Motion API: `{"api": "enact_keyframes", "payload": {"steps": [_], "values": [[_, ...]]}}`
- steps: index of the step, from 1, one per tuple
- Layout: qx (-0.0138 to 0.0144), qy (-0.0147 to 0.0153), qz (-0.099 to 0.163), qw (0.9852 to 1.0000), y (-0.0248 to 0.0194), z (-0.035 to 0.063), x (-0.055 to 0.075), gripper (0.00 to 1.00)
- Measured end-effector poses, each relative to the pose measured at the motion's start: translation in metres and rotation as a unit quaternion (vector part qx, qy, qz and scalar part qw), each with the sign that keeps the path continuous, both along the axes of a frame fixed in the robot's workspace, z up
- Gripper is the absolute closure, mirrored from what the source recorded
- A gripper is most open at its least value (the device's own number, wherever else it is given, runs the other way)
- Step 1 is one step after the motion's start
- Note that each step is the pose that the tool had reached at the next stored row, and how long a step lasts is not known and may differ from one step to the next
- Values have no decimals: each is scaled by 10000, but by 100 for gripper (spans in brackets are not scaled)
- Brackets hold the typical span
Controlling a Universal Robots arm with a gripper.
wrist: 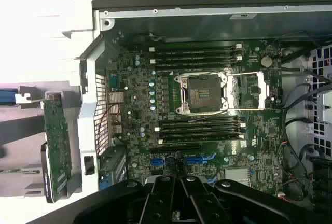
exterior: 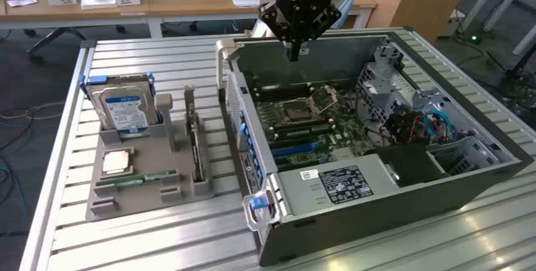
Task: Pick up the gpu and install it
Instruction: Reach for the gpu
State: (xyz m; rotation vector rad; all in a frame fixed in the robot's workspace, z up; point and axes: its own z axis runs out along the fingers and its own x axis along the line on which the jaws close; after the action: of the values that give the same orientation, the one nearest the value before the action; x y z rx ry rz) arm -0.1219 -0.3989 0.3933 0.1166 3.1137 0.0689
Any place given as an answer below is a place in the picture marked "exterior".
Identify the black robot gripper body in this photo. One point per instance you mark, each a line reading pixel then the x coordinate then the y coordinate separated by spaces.
pixel 303 4

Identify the green graphics card black shroud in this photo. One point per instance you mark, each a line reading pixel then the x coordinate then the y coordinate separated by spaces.
pixel 196 151

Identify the wooden cabinet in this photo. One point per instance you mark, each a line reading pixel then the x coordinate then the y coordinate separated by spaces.
pixel 418 1

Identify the metal socket cover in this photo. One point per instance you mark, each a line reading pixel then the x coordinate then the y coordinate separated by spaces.
pixel 323 97

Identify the tall perforated metal disk bay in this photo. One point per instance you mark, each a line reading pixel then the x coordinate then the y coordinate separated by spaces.
pixel 378 95

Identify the metal CPU socket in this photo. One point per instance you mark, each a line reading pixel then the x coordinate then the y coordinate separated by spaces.
pixel 297 111

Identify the power strip with green light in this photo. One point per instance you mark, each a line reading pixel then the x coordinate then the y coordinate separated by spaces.
pixel 473 38

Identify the black RAM stick with label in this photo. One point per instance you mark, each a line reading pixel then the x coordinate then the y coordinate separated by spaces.
pixel 301 130

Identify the green motherboard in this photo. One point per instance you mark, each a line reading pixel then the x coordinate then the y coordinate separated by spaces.
pixel 347 133

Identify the flat white box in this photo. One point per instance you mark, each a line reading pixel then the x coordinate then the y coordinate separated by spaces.
pixel 97 5

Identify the blue expansion slot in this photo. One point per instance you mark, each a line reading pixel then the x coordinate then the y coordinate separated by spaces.
pixel 293 150

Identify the hard disk in blue caddy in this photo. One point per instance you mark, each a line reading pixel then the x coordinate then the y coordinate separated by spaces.
pixel 122 111

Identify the black plastic air shroud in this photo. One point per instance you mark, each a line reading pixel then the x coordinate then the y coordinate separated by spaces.
pixel 408 164

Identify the low metal disk bay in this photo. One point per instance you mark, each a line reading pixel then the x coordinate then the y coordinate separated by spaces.
pixel 470 155

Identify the grey power supply with label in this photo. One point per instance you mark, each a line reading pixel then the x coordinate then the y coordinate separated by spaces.
pixel 301 195

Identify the white card with red print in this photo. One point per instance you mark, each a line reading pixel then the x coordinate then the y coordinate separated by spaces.
pixel 20 2

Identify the silver CPU chip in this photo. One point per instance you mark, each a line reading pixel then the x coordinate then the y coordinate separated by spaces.
pixel 116 161

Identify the green RAM stick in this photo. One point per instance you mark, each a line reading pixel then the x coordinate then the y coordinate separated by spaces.
pixel 138 179

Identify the grey open PC case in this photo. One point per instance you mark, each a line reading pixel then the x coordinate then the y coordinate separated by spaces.
pixel 377 221

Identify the grey plastic parts rack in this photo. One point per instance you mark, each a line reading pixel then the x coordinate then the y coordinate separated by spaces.
pixel 146 202

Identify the wooden desk white frame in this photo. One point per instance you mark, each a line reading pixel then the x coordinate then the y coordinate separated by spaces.
pixel 63 13
pixel 196 4

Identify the white table frame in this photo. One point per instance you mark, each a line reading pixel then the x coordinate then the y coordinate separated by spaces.
pixel 506 7

